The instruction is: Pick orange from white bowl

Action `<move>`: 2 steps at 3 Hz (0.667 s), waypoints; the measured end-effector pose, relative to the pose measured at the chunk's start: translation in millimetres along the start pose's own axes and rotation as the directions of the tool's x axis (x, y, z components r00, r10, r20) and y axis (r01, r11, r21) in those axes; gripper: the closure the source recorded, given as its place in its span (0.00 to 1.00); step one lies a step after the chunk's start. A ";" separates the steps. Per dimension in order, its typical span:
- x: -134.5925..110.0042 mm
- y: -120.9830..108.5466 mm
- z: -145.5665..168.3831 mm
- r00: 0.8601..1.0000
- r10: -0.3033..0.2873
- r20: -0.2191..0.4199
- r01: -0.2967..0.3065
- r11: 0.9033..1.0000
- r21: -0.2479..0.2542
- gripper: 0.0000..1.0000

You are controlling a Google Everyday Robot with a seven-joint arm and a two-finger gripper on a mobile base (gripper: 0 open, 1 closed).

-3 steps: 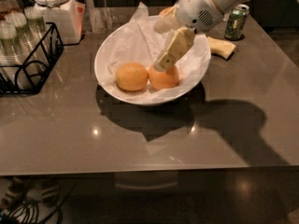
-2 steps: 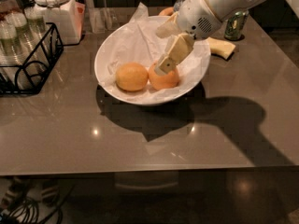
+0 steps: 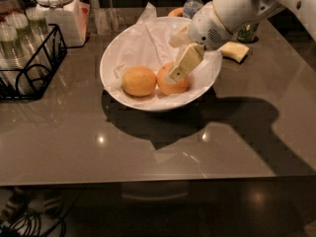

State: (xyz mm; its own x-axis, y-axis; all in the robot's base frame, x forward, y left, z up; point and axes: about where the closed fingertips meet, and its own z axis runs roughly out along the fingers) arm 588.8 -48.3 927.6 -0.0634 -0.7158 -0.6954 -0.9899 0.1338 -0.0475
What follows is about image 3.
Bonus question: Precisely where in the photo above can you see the clear acrylic stand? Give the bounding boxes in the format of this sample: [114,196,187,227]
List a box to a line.
[94,8,126,36]

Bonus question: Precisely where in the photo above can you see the upright clear water bottle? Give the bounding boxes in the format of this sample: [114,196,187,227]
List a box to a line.
[183,0,203,19]

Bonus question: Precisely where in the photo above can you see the black cables on floor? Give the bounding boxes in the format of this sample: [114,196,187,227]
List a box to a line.
[0,188,80,237]

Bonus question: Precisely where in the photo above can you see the green soda can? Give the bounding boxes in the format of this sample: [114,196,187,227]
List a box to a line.
[237,23,259,43]

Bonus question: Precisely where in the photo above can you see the orange object behind bowl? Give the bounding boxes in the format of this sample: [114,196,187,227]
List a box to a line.
[168,7,183,17]

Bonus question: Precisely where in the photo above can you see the orange fruit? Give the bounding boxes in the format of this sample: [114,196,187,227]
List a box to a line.
[157,62,190,96]

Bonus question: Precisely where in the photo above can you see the stacked clear plastic cups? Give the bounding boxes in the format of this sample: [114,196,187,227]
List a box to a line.
[0,12,50,95]

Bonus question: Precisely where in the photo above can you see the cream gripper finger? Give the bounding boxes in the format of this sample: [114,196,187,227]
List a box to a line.
[165,43,205,84]
[169,26,192,47]

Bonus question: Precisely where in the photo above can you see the white crumpled paper liner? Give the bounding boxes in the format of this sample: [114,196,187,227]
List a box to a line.
[104,2,223,111]

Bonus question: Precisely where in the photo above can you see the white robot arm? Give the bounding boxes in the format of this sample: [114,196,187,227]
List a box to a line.
[165,0,316,84]

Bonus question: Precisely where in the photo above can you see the white bowl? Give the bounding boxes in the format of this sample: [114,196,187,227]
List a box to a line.
[99,16,224,113]

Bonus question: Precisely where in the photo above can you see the white ceramic lidded jar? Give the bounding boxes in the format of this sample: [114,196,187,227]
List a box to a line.
[36,0,90,47]

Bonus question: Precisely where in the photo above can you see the black wire rack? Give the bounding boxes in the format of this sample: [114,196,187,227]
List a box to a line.
[0,23,68,102]

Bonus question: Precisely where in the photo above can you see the yellow sponge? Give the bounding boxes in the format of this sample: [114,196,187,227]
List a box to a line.
[220,41,249,63]

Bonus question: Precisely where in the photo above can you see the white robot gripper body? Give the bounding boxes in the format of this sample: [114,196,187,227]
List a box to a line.
[188,2,232,50]

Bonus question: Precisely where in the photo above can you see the yellow-orange fruit on left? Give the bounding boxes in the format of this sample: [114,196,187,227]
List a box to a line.
[121,66,156,97]

